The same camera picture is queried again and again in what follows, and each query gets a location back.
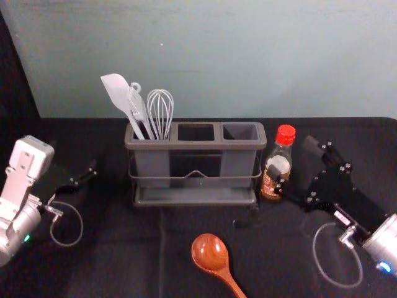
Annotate grey wire whisk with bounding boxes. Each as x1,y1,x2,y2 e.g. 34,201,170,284
146,89,174,141

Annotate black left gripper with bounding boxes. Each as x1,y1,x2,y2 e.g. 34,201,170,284
30,148,98,212

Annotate grey three-slot utensil holder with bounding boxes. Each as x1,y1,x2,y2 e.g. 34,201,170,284
124,121,268,190

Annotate black wire rack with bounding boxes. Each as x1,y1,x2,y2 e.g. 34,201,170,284
127,151,262,215

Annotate dark side curtain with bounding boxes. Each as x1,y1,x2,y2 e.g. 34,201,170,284
0,8,42,120

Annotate brown wooden spoon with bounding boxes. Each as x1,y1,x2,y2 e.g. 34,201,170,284
190,233,249,298

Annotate red-capped sauce bottle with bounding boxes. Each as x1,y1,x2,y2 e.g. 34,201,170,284
260,124,297,201

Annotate thin right gripper cable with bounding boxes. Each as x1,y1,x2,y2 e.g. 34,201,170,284
312,221,365,288

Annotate thin gripper cable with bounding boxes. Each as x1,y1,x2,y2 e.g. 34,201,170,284
312,221,365,288
45,201,84,248

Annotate grey drip tray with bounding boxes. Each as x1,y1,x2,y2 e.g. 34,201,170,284
133,185,257,207

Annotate thin left gripper cable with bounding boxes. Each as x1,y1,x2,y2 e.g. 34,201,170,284
45,201,84,248

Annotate grey utensil with loop handle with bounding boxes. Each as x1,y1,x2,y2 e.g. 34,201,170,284
128,81,156,141

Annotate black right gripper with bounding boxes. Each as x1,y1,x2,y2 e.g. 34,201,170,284
271,135,390,240

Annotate black table cloth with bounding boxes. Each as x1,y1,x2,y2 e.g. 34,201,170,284
0,115,397,298

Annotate pale grey silicone spatula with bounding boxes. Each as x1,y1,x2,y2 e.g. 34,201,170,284
99,73,146,141

